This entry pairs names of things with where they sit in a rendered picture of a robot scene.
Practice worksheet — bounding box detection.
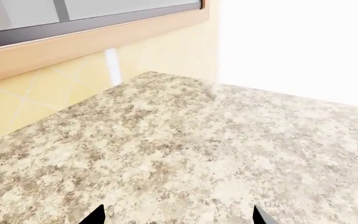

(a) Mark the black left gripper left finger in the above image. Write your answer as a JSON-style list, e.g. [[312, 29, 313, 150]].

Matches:
[[80, 203, 105, 224]]

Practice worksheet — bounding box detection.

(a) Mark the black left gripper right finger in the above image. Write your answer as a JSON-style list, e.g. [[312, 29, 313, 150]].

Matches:
[[253, 205, 280, 224]]

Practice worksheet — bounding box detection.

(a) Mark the window with beige frame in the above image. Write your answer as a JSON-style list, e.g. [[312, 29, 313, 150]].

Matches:
[[0, 0, 211, 86]]

